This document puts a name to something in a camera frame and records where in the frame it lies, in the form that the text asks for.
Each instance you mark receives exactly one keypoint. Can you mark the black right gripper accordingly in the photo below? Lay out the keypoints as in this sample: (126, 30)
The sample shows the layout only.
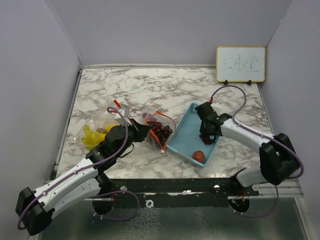
(203, 130)

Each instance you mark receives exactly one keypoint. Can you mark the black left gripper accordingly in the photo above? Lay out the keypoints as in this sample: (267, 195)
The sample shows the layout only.
(140, 130)

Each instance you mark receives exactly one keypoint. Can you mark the yellow banana bunch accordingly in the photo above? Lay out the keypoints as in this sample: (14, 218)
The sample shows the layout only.
(93, 137)

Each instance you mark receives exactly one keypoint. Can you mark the clear orange zip bag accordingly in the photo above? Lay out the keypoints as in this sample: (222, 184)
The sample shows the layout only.
(100, 119)
(164, 119)

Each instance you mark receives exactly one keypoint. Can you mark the red brown round fruit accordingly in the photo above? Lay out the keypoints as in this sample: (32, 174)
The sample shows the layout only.
(199, 156)

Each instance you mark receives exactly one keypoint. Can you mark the red grape bunch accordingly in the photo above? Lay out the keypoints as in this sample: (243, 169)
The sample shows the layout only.
(160, 132)

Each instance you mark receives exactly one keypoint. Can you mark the dark grape bunch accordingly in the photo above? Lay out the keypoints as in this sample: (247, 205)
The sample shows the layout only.
(208, 139)

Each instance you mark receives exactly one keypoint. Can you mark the purple sweet potato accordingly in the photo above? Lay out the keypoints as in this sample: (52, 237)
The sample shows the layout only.
(147, 116)

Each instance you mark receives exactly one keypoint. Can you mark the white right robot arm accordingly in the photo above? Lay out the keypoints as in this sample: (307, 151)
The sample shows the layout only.
(277, 157)

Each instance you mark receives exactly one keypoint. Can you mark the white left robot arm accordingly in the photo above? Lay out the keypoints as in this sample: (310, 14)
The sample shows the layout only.
(37, 208)

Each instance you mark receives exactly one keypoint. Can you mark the light blue plastic basket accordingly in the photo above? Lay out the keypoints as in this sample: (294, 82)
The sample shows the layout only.
(186, 139)

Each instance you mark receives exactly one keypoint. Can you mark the small framed whiteboard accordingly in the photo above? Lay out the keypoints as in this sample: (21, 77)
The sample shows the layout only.
(240, 64)

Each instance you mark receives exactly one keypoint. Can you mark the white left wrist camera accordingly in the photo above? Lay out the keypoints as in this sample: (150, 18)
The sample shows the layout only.
(121, 116)

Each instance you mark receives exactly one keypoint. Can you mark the black mounting rail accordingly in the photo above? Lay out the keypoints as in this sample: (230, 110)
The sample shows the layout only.
(171, 192)

